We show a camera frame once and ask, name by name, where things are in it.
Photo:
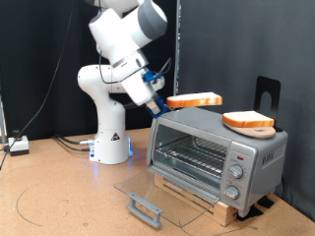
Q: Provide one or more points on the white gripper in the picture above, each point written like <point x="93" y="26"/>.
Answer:
<point x="138" y="87"/>

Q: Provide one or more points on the white bread slice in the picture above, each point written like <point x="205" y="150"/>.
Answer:
<point x="193" y="99"/>
<point x="246" y="118"/>

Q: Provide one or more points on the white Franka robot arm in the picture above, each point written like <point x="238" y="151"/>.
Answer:
<point x="108" y="137"/>

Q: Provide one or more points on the silver oven knob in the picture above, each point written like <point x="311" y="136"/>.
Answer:
<point x="236" y="171"/>
<point x="232" y="192"/>

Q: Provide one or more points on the silver toaster oven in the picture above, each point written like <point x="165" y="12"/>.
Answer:
<point x="262" y="157"/>

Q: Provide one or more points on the vertical aluminium pole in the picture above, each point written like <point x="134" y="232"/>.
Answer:
<point x="177" y="49"/>

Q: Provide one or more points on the dark grey backdrop curtain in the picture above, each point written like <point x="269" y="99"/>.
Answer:
<point x="229" y="39"/>

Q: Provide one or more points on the round wooden cutting board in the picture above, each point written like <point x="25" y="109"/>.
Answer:
<point x="256" y="132"/>

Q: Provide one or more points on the black metal bookend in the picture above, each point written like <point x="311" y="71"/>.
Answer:
<point x="262" y="85"/>

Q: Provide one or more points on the slotted wooden block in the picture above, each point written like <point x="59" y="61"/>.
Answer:
<point x="223" y="214"/>

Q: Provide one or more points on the black backdrop curtain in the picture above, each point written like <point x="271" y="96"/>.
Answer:
<point x="32" y="49"/>

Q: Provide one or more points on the black foam pad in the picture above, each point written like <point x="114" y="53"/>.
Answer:
<point x="266" y="202"/>
<point x="254" y="212"/>

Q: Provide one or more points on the wrist camera on blue mount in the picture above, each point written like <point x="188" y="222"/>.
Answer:
<point x="158" y="84"/>

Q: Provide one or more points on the metal frame post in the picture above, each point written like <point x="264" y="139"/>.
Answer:
<point x="2" y="121"/>

